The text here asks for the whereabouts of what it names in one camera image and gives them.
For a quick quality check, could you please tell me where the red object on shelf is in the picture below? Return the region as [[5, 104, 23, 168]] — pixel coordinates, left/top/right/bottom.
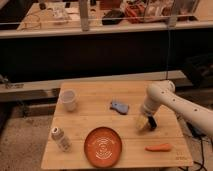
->
[[125, 4, 145, 24]]

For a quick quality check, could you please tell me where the orange round plate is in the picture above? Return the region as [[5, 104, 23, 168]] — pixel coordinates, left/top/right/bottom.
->
[[84, 127, 122, 168]]

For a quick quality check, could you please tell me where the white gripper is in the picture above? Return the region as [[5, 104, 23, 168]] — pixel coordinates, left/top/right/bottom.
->
[[136, 104, 157, 130]]

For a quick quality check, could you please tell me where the black box at right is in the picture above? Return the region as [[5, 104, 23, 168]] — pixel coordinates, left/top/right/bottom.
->
[[182, 54, 213, 87]]

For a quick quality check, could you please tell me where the black bag on shelf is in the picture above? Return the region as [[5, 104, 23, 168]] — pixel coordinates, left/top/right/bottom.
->
[[102, 9, 124, 25]]

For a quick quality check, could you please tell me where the black floor cable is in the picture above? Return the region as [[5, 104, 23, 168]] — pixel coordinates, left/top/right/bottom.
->
[[186, 123, 210, 171]]

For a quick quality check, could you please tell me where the white lying can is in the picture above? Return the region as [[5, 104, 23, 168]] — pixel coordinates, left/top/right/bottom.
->
[[51, 127, 71, 152]]

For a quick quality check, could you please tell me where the orange carrot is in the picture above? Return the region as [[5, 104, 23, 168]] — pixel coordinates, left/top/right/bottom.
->
[[145, 143, 172, 152]]

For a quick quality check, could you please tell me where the white ceramic cup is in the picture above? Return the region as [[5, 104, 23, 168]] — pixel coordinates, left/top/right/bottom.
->
[[59, 90, 77, 112]]

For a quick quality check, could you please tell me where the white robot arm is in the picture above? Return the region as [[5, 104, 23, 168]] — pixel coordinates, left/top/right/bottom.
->
[[139, 80, 213, 138]]

